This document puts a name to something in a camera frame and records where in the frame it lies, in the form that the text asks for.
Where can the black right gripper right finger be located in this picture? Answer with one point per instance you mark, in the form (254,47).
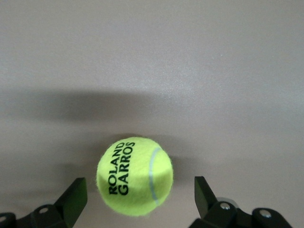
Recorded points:
(204,202)

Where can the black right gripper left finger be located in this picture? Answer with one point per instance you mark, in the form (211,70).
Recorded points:
(71,202)

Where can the yellow tennis ball black print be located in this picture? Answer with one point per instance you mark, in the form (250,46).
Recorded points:
(135,175)

